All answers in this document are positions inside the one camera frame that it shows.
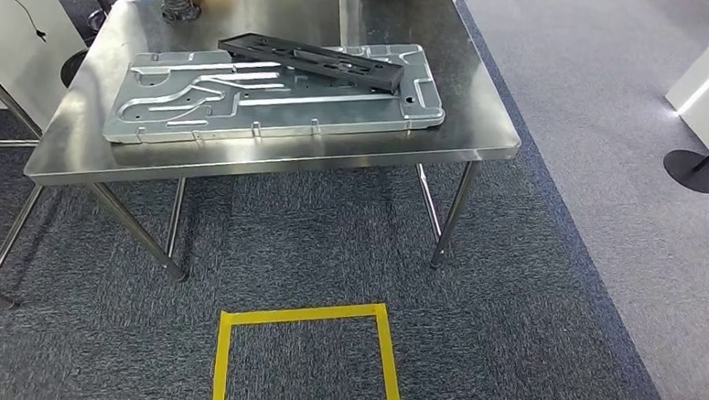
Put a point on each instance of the black plastic frame part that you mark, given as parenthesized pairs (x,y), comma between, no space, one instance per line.
(313,60)

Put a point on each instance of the stainless steel workbench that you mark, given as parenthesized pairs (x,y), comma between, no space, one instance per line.
(272,158)

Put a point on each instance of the stamped aluminium plate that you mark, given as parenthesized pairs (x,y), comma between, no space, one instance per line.
(274,112)

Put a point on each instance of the steel table frame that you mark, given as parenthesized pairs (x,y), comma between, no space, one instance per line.
(9,241)

